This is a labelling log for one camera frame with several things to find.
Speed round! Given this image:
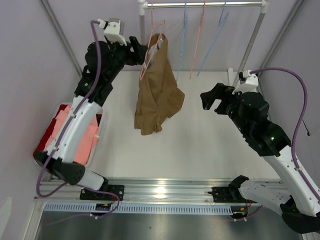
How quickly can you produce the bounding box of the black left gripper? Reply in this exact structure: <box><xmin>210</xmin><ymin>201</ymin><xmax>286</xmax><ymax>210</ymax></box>
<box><xmin>105</xmin><ymin>36</ymin><xmax>148</xmax><ymax>82</ymax></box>

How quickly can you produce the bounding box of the pink wire hanger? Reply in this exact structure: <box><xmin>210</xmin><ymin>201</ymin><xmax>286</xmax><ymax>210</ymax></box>
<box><xmin>138</xmin><ymin>0</ymin><xmax>166</xmax><ymax>81</ymax></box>
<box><xmin>189</xmin><ymin>0</ymin><xmax>207</xmax><ymax>79</ymax></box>

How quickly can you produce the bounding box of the tan brown skirt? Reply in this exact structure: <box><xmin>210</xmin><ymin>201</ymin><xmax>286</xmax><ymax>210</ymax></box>
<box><xmin>134</xmin><ymin>35</ymin><xmax>185</xmax><ymax>136</ymax></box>

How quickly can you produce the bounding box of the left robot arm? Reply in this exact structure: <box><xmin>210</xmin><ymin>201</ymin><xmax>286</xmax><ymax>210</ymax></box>
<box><xmin>35</xmin><ymin>36</ymin><xmax>148</xmax><ymax>200</ymax></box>

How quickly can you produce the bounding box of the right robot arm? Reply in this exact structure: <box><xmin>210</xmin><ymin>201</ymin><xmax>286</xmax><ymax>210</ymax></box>
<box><xmin>200</xmin><ymin>83</ymin><xmax>320</xmax><ymax>234</ymax></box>

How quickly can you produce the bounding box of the white clothes rack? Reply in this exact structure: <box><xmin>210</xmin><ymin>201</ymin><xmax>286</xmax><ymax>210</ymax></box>
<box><xmin>137</xmin><ymin>0</ymin><xmax>271</xmax><ymax>80</ymax></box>

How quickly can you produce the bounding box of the pink folded garment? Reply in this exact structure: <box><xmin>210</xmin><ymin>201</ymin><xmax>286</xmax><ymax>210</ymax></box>
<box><xmin>42</xmin><ymin>103</ymin><xmax>100</xmax><ymax>166</ymax></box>

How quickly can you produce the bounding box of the red folded garment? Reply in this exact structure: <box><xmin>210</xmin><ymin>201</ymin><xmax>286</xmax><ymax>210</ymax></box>
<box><xmin>32</xmin><ymin>104</ymin><xmax>103</xmax><ymax>166</ymax></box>

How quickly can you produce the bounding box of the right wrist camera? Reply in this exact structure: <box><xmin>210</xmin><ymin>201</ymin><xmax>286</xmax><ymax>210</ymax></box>
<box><xmin>232</xmin><ymin>70</ymin><xmax>259</xmax><ymax>95</ymax></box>

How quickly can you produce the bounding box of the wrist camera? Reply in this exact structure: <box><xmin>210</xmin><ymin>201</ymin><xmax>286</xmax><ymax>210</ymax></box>
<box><xmin>97</xmin><ymin>18</ymin><xmax>127</xmax><ymax>46</ymax></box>
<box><xmin>232</xmin><ymin>70</ymin><xmax>259</xmax><ymax>95</ymax></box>

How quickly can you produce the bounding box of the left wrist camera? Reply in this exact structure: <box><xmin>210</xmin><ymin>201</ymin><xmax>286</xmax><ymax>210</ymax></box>
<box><xmin>97</xmin><ymin>18</ymin><xmax>127</xmax><ymax>46</ymax></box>

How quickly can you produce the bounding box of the left blue wire hanger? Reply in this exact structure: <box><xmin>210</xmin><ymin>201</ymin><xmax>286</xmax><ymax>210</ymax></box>
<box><xmin>176</xmin><ymin>1</ymin><xmax>188</xmax><ymax>82</ymax></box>

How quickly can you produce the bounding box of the blue wire hanger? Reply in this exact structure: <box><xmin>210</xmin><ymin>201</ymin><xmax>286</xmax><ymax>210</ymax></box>
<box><xmin>176</xmin><ymin>1</ymin><xmax>188</xmax><ymax>82</ymax></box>
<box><xmin>197</xmin><ymin>0</ymin><xmax>229</xmax><ymax>76</ymax></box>

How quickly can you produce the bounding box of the right blue wire hanger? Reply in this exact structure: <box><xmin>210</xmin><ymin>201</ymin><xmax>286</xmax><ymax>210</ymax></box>
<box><xmin>197</xmin><ymin>0</ymin><xmax>229</xmax><ymax>76</ymax></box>

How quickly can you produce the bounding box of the left aluminium frame post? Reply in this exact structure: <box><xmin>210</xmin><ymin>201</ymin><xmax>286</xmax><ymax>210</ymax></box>
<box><xmin>38</xmin><ymin>0</ymin><xmax>82</xmax><ymax>76</ymax></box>

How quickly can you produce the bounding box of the aluminium frame post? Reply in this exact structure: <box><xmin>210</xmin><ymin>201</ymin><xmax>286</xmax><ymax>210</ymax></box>
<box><xmin>259</xmin><ymin>0</ymin><xmax>308</xmax><ymax>69</ymax></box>
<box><xmin>38</xmin><ymin>0</ymin><xmax>82</xmax><ymax>76</ymax></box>

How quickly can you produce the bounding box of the right aluminium frame post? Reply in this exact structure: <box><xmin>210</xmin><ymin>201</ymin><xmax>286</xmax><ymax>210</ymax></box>
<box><xmin>259</xmin><ymin>0</ymin><xmax>308</xmax><ymax>69</ymax></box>

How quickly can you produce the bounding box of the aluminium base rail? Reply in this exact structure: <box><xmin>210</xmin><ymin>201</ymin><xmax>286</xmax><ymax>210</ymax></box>
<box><xmin>33</xmin><ymin>176</ymin><xmax>288</xmax><ymax>207</ymax></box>

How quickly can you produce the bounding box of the perforated cable tray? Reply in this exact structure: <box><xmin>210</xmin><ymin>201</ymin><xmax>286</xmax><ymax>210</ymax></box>
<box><xmin>44</xmin><ymin>202</ymin><xmax>233</xmax><ymax>216</ymax></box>

